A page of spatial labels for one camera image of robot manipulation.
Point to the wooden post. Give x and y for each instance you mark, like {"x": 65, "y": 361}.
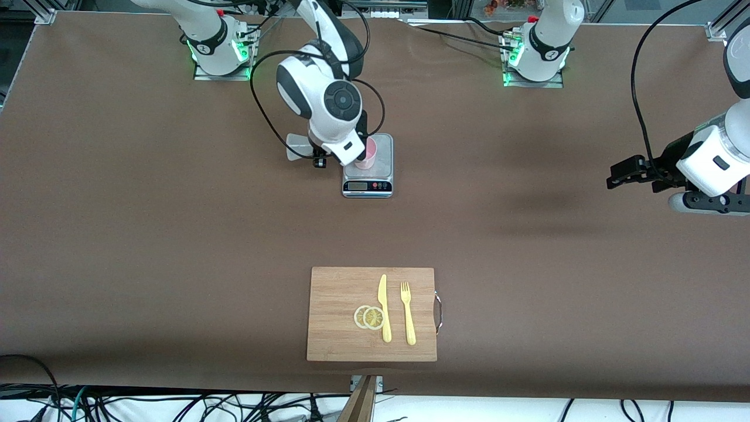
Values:
{"x": 363, "y": 404}

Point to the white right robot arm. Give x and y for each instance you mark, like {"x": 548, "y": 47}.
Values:
{"x": 328, "y": 99}

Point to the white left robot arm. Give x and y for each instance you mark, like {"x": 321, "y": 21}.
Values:
{"x": 548, "y": 41}

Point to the yellow plastic fork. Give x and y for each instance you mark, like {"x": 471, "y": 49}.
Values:
{"x": 408, "y": 316}

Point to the aluminium corner bracket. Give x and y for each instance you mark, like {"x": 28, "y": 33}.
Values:
{"x": 45, "y": 16}
{"x": 716, "y": 30}

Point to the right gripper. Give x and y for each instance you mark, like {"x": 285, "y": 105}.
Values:
{"x": 362, "y": 125}

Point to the yellow plastic knife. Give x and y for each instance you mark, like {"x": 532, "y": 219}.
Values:
{"x": 384, "y": 305}

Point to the pink plastic cup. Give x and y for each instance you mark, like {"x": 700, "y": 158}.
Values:
{"x": 369, "y": 157}

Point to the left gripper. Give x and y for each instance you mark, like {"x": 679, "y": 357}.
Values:
{"x": 670, "y": 156}

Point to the yellow lemon slice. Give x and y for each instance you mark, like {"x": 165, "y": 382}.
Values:
{"x": 358, "y": 317}
{"x": 374, "y": 318}

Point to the wooden cutting board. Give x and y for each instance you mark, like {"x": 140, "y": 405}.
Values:
{"x": 334, "y": 305}

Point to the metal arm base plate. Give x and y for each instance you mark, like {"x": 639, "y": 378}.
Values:
{"x": 556, "y": 84}
{"x": 202, "y": 75}

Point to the white power strip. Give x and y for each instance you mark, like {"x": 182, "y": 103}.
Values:
{"x": 387, "y": 16}

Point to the metal table edge bracket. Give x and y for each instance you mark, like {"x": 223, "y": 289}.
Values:
{"x": 378, "y": 384}

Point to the silver digital kitchen scale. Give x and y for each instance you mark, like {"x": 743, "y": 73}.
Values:
{"x": 381, "y": 176}

